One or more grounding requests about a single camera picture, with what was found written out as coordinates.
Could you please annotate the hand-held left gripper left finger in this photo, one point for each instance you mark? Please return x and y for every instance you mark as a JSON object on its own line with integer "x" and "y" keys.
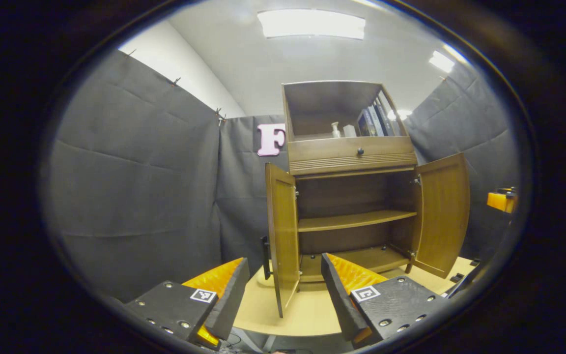
{"x": 231, "y": 301}

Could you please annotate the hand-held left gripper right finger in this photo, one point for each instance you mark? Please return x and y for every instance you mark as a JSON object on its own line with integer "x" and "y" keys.
{"x": 339, "y": 300}

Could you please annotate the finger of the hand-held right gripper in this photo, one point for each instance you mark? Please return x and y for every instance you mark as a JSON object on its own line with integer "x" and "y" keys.
{"x": 499, "y": 201}
{"x": 507, "y": 190}

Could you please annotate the wooden shoe cabinet door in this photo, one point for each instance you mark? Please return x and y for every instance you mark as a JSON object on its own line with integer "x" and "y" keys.
{"x": 283, "y": 236}
{"x": 442, "y": 211}

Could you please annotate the wooden double-door shoe cabinet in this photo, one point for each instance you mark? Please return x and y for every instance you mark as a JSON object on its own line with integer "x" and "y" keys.
{"x": 332, "y": 103}

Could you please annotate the wooden cabinet drawer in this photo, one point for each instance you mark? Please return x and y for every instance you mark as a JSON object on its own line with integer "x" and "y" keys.
{"x": 322, "y": 155}

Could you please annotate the wooden inner shelf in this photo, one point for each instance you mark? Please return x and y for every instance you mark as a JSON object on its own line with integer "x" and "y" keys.
{"x": 352, "y": 220}

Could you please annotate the small ceiling light panel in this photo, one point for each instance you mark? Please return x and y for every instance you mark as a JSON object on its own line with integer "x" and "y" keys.
{"x": 441, "y": 61}

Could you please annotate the small white box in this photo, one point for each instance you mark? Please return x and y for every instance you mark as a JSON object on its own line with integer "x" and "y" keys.
{"x": 350, "y": 131}

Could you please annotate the small white vase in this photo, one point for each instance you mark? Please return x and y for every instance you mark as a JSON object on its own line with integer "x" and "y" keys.
{"x": 335, "y": 130}

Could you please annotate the metal cloth clip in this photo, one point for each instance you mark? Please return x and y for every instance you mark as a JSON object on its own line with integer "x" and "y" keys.
{"x": 220, "y": 116}
{"x": 129, "y": 51}
{"x": 176, "y": 80}

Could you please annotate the large ceiling light panel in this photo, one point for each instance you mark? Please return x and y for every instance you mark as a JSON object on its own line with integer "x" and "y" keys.
{"x": 312, "y": 23}

